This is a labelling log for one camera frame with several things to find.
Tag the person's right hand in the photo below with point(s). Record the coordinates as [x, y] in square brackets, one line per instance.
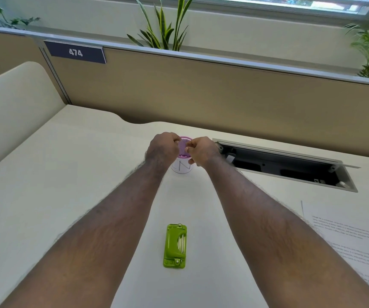
[203, 150]

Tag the person's left hand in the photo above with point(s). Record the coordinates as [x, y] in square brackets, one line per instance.
[160, 149]

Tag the person's left fingers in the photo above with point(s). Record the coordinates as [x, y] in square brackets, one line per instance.
[175, 140]

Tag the person's right fingers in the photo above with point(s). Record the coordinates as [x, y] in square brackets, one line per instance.
[190, 150]

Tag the purple round lid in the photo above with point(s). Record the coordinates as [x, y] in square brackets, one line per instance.
[183, 147]

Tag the person's left forearm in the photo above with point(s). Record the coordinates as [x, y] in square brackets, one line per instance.
[107, 230]

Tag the person's right forearm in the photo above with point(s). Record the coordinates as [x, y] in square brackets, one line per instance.
[287, 240]

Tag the white cylindrical container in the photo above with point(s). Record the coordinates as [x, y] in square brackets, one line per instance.
[182, 166]

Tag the beige desk partition panel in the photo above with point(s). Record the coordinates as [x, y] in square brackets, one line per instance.
[203, 89]

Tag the green hole punch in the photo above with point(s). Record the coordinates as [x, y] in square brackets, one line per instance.
[175, 246]

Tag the snake plant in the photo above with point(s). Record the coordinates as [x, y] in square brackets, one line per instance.
[163, 24]

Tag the dark blue number sign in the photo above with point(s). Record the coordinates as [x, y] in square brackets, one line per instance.
[75, 52]

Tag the cream curved side panel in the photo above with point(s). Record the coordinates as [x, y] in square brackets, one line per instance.
[14, 105]

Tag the printed white paper sheet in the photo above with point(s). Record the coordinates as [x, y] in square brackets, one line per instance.
[348, 243]

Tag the green leafy plant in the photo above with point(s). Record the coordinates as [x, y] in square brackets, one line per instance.
[1, 15]

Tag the window frame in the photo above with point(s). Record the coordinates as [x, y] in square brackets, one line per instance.
[287, 6]

